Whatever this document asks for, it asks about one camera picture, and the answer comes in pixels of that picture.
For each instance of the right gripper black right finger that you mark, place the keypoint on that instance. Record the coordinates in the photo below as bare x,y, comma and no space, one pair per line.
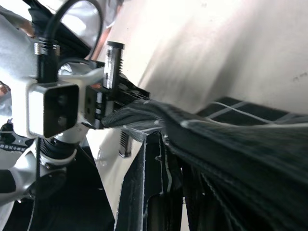
204,211

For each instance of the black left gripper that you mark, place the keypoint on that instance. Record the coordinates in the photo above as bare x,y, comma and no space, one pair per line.
125,92

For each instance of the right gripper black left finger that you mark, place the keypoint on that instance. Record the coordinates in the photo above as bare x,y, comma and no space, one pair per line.
134,192

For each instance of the black grid pouch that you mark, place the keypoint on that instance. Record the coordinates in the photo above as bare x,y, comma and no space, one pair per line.
240,154

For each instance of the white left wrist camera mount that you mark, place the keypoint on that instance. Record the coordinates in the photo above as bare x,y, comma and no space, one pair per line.
57,108

